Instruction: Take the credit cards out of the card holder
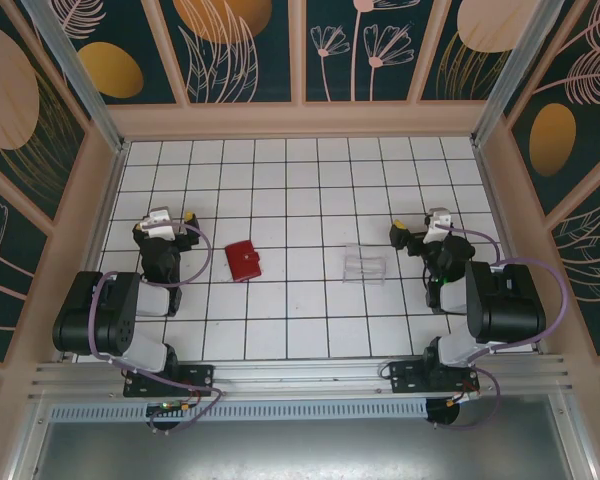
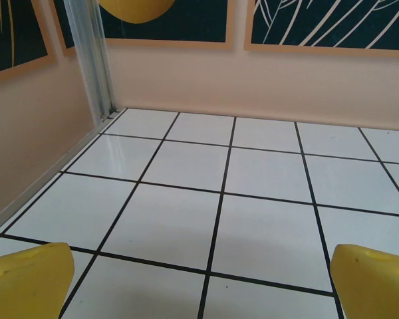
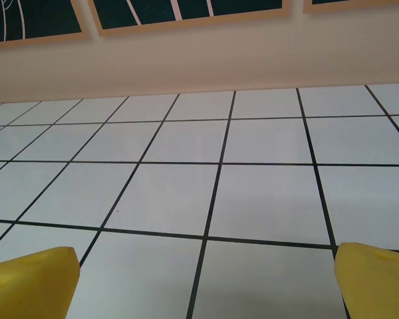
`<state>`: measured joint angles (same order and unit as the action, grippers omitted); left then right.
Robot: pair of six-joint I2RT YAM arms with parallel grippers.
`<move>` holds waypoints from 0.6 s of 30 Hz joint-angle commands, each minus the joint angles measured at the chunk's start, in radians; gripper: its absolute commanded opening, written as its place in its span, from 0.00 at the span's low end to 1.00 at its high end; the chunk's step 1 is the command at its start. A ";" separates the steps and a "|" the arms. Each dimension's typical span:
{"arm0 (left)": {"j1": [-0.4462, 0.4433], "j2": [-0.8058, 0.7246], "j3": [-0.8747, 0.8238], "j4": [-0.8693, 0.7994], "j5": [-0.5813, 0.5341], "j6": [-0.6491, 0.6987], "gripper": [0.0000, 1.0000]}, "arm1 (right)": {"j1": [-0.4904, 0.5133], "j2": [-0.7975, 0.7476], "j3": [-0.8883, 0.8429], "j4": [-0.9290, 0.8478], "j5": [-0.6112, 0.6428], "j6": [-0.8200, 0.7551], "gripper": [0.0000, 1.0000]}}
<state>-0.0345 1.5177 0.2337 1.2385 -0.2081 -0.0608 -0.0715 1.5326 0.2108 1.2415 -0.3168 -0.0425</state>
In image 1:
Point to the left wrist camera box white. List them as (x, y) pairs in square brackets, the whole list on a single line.
[(159, 222)]

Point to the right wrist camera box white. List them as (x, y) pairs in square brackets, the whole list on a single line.
[(437, 222)]

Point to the grey metal panel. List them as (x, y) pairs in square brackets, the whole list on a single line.
[(300, 450)]

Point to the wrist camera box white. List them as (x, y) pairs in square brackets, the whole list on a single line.
[(437, 222), (159, 222)]

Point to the red card holder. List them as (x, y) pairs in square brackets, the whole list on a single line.
[(242, 262)]

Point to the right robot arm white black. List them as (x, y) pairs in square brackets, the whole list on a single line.
[(505, 305)]

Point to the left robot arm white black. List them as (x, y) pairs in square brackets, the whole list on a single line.
[(105, 315)]

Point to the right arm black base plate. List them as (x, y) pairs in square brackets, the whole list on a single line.
[(405, 377)]

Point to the aluminium mounting rail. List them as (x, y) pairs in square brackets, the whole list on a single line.
[(300, 375)]

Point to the clear plastic box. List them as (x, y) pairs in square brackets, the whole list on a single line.
[(362, 265)]

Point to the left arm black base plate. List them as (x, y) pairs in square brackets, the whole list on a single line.
[(200, 377)]

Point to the aluminium frame post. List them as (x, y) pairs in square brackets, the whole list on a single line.
[(81, 75), (515, 75)]

